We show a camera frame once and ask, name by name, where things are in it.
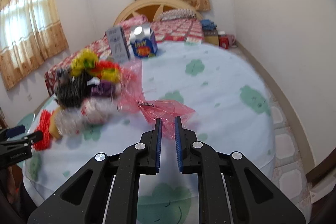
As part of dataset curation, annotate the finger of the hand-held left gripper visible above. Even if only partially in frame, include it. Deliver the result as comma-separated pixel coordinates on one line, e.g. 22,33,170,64
0,125,26,140
0,131,44,152

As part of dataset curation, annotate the pink pillow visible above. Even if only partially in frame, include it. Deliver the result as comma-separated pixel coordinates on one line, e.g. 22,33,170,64
117,15,147,28

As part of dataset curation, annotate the pink clear plastic bag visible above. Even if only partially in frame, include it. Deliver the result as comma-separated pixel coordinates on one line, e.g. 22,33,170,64
117,60,196,140

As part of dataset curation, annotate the blue folded cloth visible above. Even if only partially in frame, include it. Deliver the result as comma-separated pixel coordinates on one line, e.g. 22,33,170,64
201,19,218,30

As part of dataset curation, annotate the orange long snack wrapper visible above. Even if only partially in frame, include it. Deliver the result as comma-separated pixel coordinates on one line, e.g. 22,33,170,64
49,110,62,139

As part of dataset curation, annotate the yellow crumpled plastic bag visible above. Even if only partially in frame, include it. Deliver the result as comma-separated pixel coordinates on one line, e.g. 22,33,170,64
71,49,121,83

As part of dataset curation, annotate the beige side window curtain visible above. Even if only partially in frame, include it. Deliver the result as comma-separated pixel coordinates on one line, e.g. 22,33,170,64
0,0,69,90

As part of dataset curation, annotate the bed with red patterned blanket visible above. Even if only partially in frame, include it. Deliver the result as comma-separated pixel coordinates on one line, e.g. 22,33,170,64
45,17,204,96

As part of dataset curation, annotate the white long snack wrapper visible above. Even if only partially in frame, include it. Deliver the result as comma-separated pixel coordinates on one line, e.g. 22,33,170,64
56,97,118,136

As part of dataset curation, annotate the red plastic bag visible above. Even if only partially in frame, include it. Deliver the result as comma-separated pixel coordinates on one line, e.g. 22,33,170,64
33,110,54,151

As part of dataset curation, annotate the grey tall carton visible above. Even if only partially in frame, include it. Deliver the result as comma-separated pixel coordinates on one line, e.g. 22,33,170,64
106,26,131,63

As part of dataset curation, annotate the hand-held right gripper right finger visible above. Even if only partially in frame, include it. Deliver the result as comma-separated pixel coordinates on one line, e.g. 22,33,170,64
175,116,306,224

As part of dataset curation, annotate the striped pillow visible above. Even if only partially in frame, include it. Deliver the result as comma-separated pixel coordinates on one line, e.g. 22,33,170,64
160,9,197,21

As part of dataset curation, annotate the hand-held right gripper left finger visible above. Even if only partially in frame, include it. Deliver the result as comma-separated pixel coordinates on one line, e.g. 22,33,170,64
28,118,162,224

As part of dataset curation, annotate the purple wrapper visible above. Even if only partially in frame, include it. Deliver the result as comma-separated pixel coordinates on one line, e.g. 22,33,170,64
91,79,116,97

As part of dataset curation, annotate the dark striped wrapper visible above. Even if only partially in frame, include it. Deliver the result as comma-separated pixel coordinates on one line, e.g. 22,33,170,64
54,69,100,109

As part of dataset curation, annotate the person's dark clothing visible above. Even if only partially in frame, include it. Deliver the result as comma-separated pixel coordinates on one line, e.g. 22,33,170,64
0,169,37,224

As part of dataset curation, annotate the blue white-capped carton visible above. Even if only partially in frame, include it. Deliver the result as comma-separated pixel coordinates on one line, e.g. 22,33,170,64
129,25,158,59

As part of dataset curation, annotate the brown cardboard box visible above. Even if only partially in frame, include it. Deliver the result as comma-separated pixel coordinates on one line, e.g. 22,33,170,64
203,29,220,45

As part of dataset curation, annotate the cream wooden headboard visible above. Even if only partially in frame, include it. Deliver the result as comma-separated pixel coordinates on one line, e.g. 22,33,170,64
114,0,204,26

